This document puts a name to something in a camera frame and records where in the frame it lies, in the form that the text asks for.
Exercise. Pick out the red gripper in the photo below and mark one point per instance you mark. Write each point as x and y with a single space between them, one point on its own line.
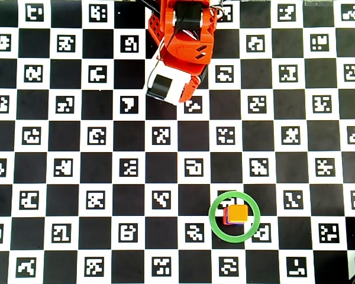
191 89

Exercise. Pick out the orange cube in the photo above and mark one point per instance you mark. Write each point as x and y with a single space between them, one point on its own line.
238 213

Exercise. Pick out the red cube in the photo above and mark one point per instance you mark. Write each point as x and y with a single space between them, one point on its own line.
225 217

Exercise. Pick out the black white marker checkerboard mat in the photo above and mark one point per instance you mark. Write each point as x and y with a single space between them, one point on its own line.
32 174

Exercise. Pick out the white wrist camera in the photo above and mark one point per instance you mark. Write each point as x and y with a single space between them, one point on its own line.
168 84

